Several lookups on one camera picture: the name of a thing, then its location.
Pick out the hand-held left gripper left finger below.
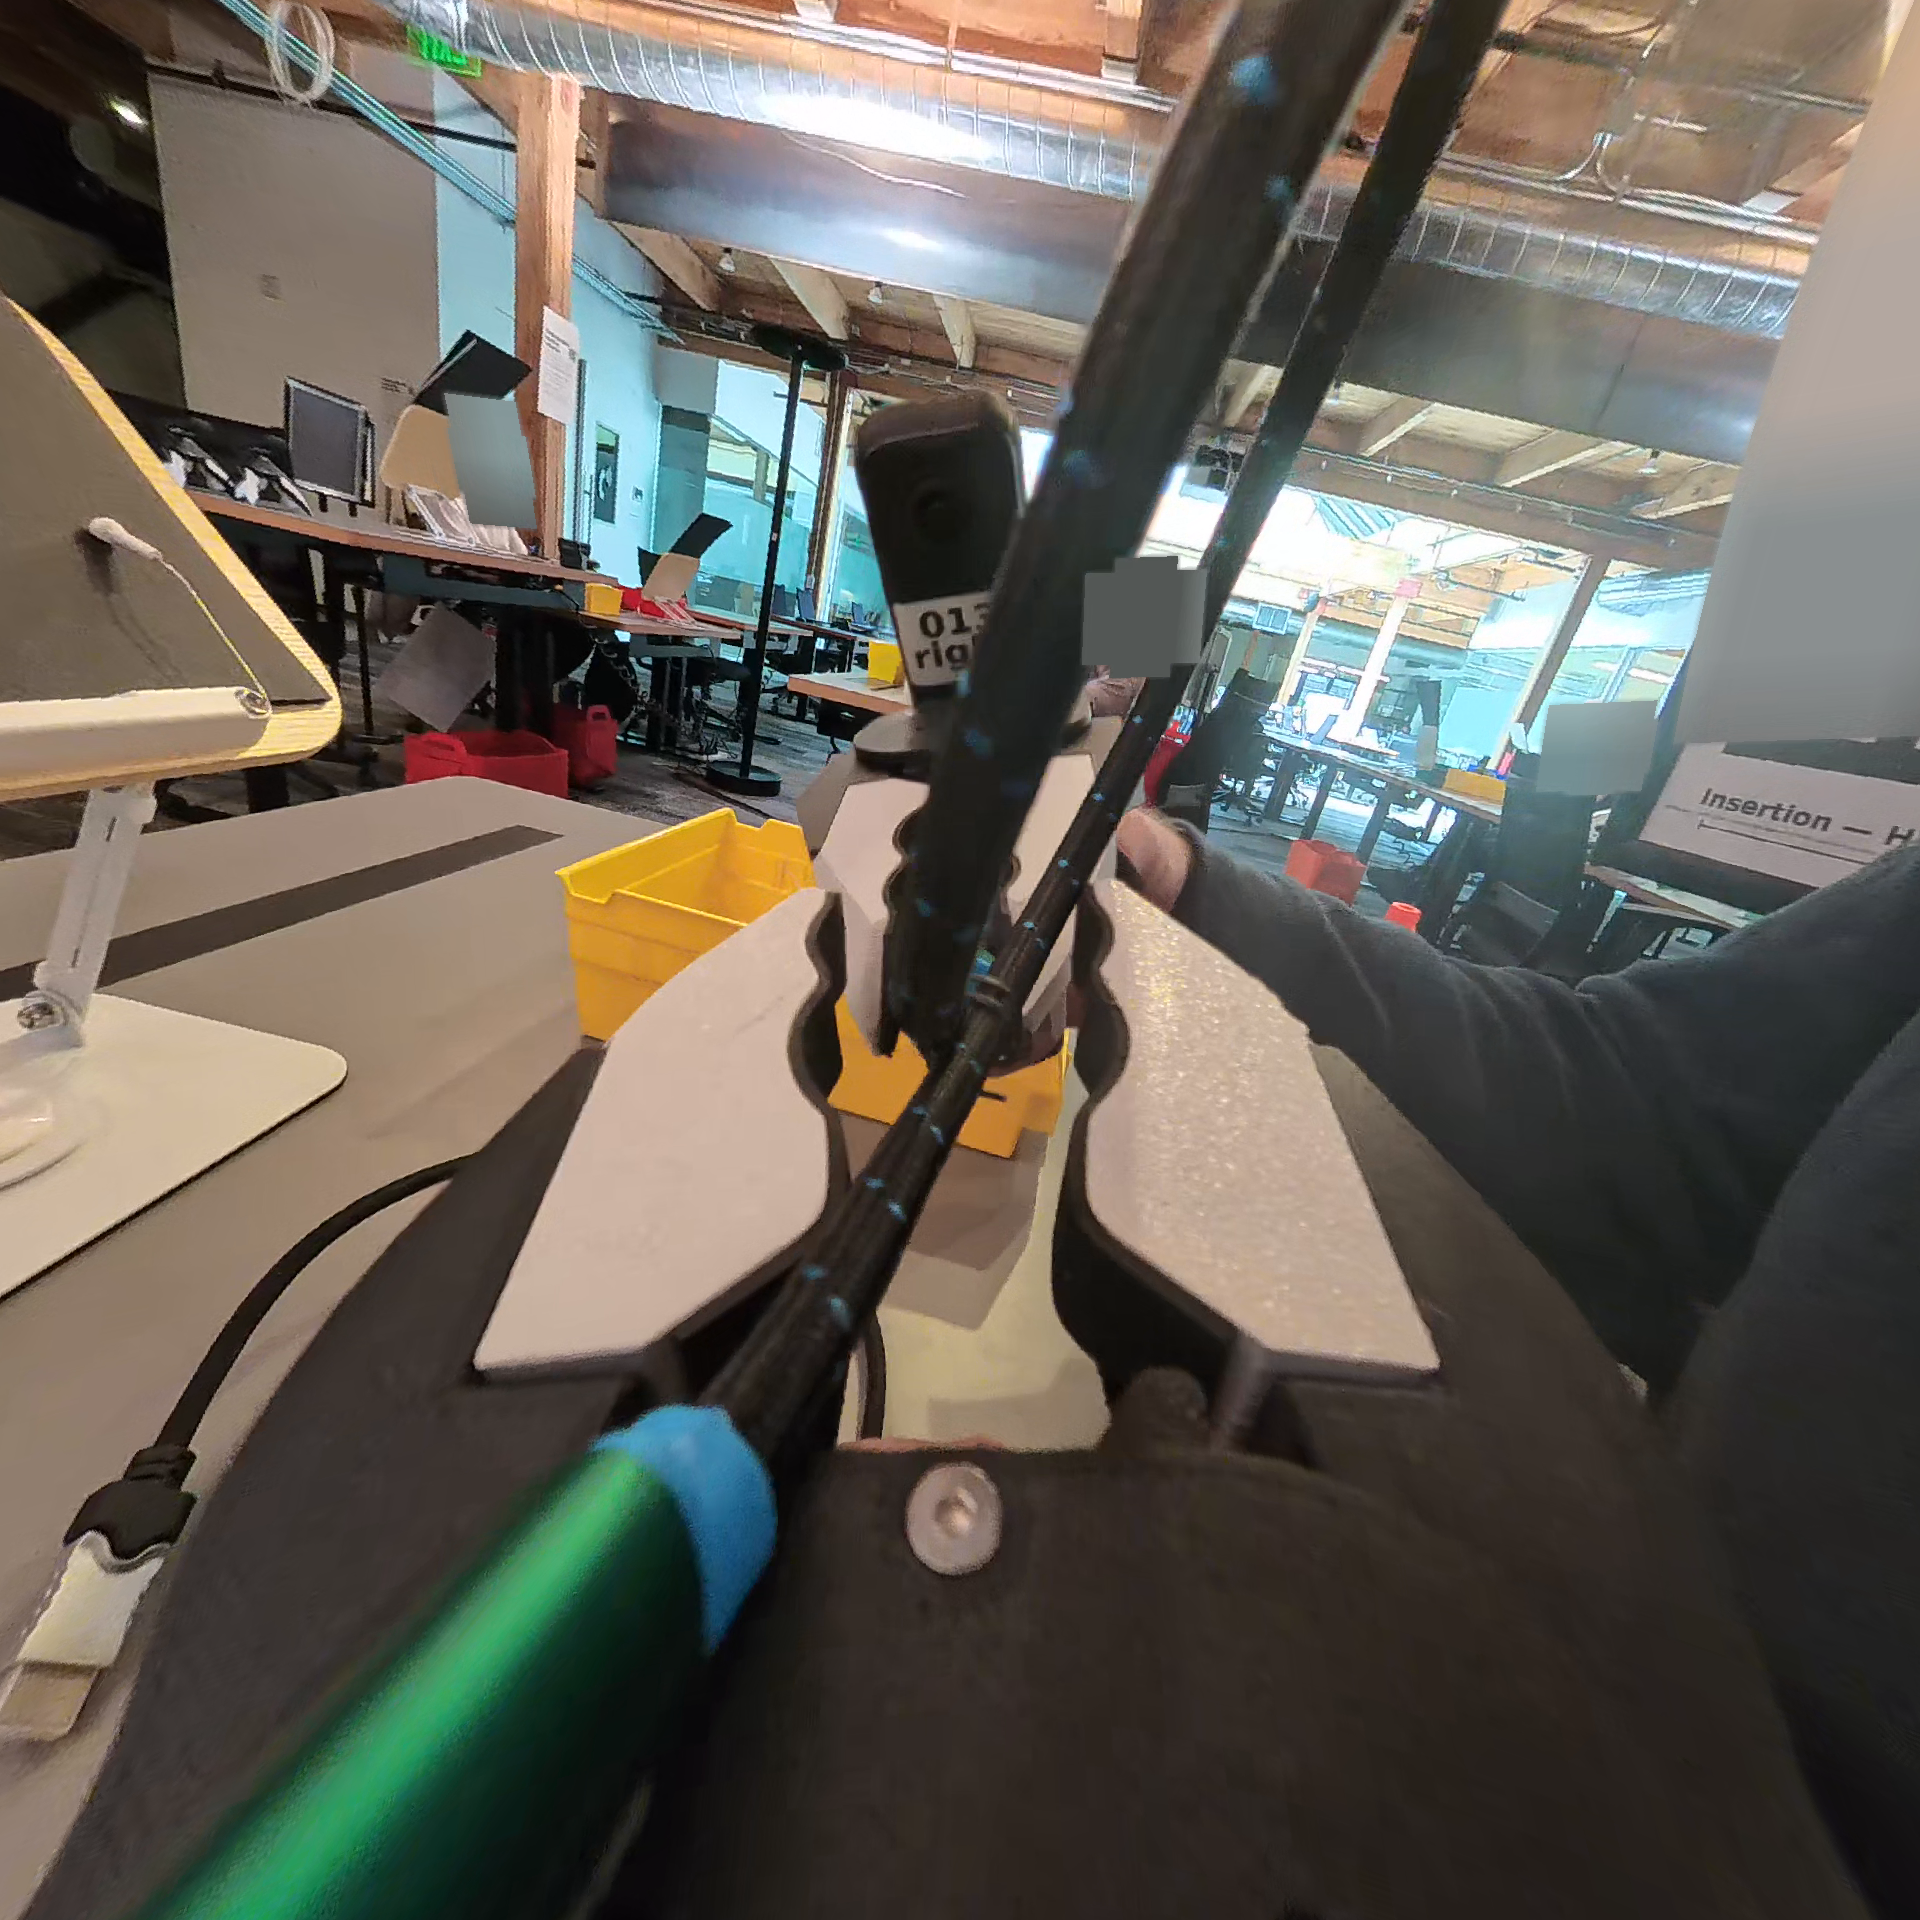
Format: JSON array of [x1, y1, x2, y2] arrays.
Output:
[[472, 887, 858, 1390]]

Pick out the white paper sign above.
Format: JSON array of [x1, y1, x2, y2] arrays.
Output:
[[1640, 736, 1920, 889]]

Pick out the grey hanging board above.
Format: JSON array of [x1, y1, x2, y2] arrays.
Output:
[[374, 608, 497, 728]]

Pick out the wooden board stand white base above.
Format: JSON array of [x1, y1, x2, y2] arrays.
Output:
[[0, 293, 351, 1297]]

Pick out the person's right hand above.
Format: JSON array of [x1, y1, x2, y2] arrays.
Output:
[[1114, 807, 1209, 924]]

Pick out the small tilted board stand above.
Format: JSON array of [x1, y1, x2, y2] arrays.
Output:
[[377, 329, 539, 529]]

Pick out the low red basket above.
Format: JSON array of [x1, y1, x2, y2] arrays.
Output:
[[402, 728, 572, 799]]

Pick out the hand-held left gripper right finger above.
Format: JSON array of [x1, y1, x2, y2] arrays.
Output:
[[1049, 878, 1442, 1427]]

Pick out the person's right forearm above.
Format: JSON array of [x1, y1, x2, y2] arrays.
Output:
[[1170, 822, 1920, 1390]]

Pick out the grey desk monitor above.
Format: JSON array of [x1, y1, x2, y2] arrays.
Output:
[[282, 377, 375, 505]]

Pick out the black floor lamp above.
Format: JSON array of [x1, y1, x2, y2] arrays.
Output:
[[704, 323, 849, 798]]

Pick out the person's dark sweater torso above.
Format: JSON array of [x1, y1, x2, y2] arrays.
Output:
[[1650, 976, 1920, 1920]]

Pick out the blue-flecked HDMI cable green plugs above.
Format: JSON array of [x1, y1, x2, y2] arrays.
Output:
[[143, 0, 1519, 1920]]

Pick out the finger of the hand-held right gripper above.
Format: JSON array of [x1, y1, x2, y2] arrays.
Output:
[[976, 749, 1121, 1052], [802, 773, 932, 1057]]

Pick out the yellow plastic bin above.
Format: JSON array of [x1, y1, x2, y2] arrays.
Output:
[[558, 807, 1071, 1160]]

